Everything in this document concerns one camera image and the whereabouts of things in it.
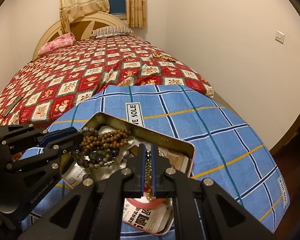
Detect white wall switch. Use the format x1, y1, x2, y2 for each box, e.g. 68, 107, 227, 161
275, 30, 285, 44

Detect pink metal tin box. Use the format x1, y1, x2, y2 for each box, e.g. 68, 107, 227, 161
58, 111, 196, 236

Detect brown wooden door frame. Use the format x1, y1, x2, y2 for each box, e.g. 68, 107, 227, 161
270, 114, 300, 155

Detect pink bangle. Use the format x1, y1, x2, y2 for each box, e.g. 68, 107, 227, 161
126, 197, 166, 209

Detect green jade bangle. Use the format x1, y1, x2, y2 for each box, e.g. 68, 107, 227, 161
89, 150, 115, 167

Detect pink pillow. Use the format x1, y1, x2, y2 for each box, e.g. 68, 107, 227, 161
38, 33, 76, 56

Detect red patterned bedspread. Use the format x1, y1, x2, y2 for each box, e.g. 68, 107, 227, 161
0, 36, 214, 126

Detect striped pillow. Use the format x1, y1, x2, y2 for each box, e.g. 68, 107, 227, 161
90, 25, 135, 38

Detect beads on bed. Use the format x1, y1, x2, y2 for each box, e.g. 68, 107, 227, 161
152, 54, 175, 62

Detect cream wooden headboard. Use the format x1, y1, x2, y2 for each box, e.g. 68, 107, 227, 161
32, 12, 128, 60

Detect dark remote on bed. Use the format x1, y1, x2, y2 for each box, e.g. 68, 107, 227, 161
2, 96, 23, 118

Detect blue plaid table cloth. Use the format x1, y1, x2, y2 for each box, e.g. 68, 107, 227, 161
20, 84, 291, 240

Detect right beige curtain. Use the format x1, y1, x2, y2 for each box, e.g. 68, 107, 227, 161
126, 0, 147, 28

